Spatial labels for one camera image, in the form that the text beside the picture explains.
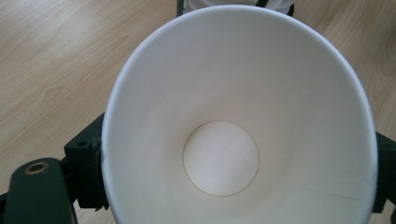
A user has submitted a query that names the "single white paper cup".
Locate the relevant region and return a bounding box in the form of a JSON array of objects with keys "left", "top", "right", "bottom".
[{"left": 100, "top": 4, "right": 379, "bottom": 224}]

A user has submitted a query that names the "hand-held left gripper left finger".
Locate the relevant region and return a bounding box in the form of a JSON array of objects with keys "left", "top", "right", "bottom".
[{"left": 64, "top": 111, "right": 110, "bottom": 213}]

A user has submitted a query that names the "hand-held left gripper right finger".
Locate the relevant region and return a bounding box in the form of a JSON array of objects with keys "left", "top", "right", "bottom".
[{"left": 371, "top": 132, "right": 396, "bottom": 215}]

